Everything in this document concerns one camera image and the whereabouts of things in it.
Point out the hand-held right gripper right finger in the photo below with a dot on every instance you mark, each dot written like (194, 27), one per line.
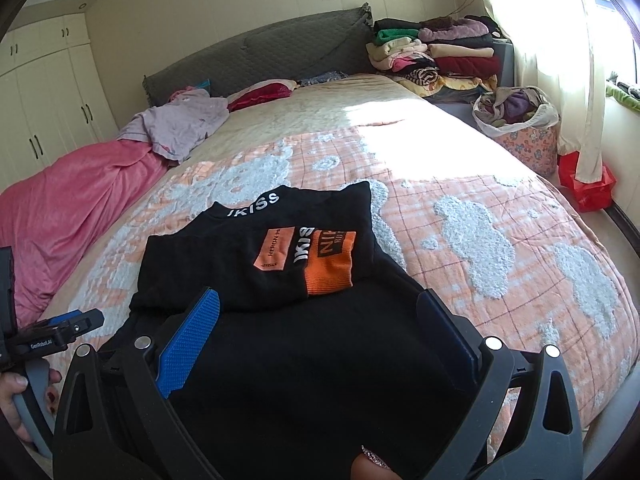
(450, 340)

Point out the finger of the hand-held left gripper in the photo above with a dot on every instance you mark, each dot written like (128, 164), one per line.
(62, 319)
(87, 322)

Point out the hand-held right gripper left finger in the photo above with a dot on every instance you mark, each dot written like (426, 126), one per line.
(190, 340)

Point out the black sweater with orange cuffs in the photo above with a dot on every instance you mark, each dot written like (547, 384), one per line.
(300, 360)

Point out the floral laundry basket with clothes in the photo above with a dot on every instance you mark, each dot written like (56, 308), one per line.
(520, 135)

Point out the pile of folded clothes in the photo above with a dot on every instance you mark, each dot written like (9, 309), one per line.
(440, 55)

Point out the person's left hand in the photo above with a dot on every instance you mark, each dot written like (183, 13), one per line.
(12, 405)

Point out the person's right hand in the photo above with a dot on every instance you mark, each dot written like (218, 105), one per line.
(372, 467)

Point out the pink blanket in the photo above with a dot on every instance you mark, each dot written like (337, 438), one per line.
(65, 210)

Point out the peach checkered bedspread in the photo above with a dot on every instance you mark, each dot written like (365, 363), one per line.
(450, 200)

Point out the red bag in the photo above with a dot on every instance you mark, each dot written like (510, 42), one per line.
(595, 187)

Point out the lilac garment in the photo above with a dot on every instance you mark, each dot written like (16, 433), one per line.
(180, 122)

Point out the cream wardrobe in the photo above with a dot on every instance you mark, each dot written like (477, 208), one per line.
(50, 95)

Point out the red garment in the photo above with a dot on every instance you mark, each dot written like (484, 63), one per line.
(262, 94)

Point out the teal cloth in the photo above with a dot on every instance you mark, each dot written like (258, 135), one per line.
(204, 83)

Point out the grey bedside cabinet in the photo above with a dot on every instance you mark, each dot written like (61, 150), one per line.
(505, 75)

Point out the blue patterned garment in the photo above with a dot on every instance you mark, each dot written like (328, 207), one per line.
(322, 79)

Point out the grey quilted headboard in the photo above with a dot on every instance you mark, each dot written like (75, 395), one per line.
(270, 52)

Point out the cream curtain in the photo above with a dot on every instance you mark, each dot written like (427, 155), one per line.
(555, 60)

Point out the green cloth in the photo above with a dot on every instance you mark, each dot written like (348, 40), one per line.
(622, 95)

